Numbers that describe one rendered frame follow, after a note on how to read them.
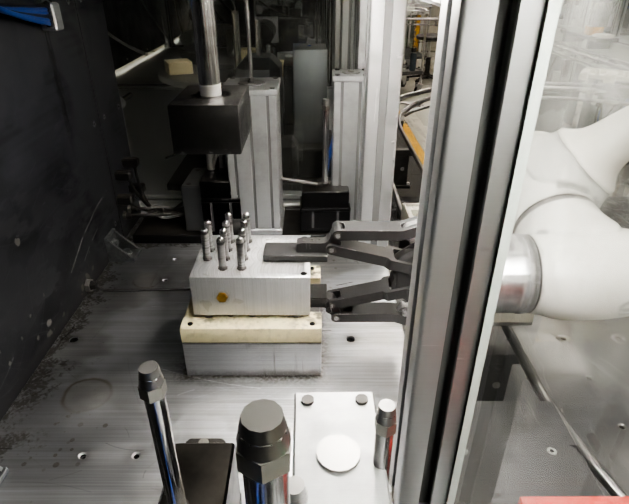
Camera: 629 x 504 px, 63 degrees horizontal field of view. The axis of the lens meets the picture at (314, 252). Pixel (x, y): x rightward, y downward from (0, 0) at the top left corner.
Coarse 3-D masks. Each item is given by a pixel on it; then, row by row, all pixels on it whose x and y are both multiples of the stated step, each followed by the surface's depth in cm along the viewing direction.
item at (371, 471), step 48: (432, 0) 29; (336, 96) 76; (336, 144) 79; (192, 192) 81; (240, 192) 80; (336, 192) 80; (144, 240) 84; (192, 240) 84; (144, 384) 22; (240, 432) 12; (288, 432) 13; (336, 432) 28; (384, 432) 24; (192, 480) 29; (288, 480) 14; (336, 480) 25; (384, 480) 25
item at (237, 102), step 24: (192, 0) 44; (216, 48) 46; (216, 72) 47; (192, 96) 47; (216, 96) 47; (240, 96) 47; (192, 120) 45; (216, 120) 45; (240, 120) 46; (192, 144) 46; (216, 144) 46; (240, 144) 46
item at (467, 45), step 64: (384, 0) 61; (448, 0) 26; (512, 0) 25; (448, 64) 26; (512, 64) 25; (448, 128) 27; (512, 128) 27; (384, 192) 73; (448, 192) 28; (448, 256) 30; (448, 320) 34; (448, 384) 37; (448, 448) 39
